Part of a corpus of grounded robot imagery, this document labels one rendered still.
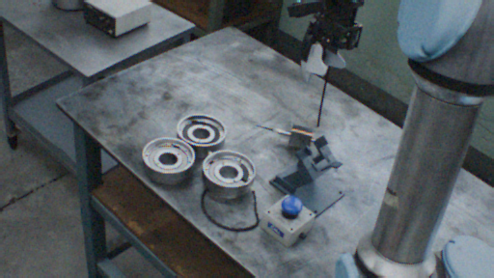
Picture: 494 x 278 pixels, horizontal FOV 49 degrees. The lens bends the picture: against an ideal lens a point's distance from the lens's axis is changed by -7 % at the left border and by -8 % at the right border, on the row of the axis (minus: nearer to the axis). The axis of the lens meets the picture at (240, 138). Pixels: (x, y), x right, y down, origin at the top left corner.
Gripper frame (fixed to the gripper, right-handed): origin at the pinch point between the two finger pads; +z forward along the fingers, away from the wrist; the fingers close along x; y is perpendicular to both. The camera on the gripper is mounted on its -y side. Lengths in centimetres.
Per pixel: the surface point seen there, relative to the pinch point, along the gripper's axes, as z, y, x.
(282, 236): 17.8, 19.9, -24.6
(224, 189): 16.0, 5.3, -26.5
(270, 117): 16.9, -9.0, 0.2
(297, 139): 15.4, 1.9, -2.4
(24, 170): 93, -109, -24
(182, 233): 43.2, -9.8, -22.5
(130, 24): 22, -75, 4
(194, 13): 61, -140, 85
